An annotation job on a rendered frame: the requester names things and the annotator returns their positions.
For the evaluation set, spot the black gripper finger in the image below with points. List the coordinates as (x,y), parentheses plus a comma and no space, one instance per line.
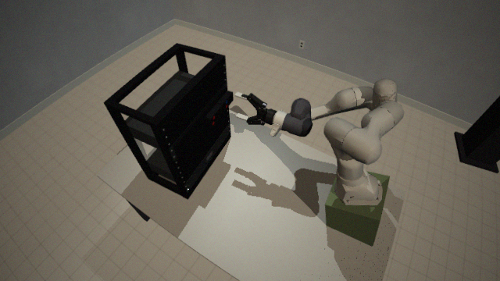
(254,120)
(256,102)

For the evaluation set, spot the black server rack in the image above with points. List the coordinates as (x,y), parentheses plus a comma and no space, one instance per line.
(190,130)

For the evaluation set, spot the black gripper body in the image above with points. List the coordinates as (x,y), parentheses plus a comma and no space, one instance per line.
(267,116)

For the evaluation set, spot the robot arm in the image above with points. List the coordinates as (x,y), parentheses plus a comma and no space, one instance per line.
(352,145)

